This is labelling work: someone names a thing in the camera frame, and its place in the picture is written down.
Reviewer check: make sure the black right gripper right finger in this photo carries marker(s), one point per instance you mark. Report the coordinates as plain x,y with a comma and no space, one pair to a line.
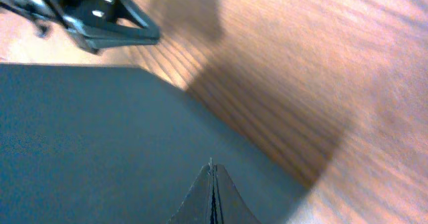
230,208

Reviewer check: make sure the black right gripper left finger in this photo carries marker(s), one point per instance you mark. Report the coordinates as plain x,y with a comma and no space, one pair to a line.
197,206

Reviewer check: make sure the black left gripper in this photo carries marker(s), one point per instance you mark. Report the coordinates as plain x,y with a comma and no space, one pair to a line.
92,24

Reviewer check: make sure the black box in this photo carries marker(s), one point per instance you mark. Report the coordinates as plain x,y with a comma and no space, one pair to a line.
119,145

